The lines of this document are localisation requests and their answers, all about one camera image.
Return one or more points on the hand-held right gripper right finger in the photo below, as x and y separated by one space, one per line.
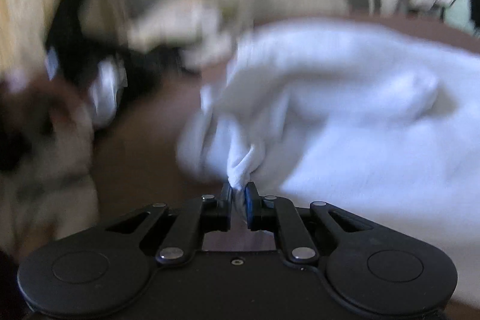
249 198

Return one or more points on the person's left hand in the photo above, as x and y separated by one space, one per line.
56 110

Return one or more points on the light blue garment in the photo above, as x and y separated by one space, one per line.
465 12

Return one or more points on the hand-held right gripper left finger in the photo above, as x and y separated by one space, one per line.
226 194

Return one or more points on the white hoodie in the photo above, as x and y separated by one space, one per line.
337 98

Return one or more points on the cream garment with monster print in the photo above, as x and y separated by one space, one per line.
176 20

